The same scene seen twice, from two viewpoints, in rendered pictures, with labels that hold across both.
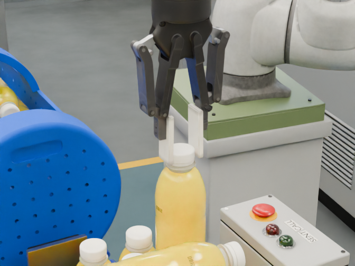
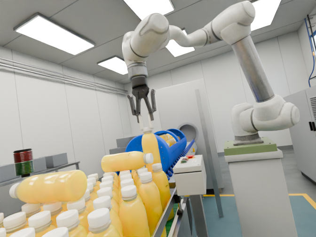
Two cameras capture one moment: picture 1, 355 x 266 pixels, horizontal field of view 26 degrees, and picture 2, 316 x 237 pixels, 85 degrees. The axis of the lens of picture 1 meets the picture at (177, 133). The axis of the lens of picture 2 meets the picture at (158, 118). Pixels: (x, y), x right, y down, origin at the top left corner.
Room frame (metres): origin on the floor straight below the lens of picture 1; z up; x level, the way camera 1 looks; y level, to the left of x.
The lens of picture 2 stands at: (0.42, -0.58, 1.24)
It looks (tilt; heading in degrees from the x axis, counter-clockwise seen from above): 4 degrees up; 44
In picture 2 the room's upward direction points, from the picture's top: 10 degrees counter-clockwise
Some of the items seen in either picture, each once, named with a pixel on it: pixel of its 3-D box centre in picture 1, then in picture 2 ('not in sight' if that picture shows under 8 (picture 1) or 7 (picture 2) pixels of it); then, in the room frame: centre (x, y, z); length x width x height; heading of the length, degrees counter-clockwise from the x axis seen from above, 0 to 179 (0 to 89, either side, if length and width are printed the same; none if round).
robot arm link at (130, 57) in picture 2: not in sight; (135, 49); (0.93, -0.02, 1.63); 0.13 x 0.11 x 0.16; 75
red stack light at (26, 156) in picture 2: not in sight; (23, 156); (0.53, 0.33, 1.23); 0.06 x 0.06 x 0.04
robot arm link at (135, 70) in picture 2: not in sight; (137, 73); (0.94, 0.00, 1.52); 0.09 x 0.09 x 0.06
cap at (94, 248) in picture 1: (93, 252); not in sight; (0.94, 0.12, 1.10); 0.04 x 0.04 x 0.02
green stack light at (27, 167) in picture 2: not in sight; (24, 167); (0.53, 0.33, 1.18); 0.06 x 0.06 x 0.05
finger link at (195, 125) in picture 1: (195, 131); (150, 121); (0.95, -0.02, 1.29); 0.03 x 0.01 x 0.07; 28
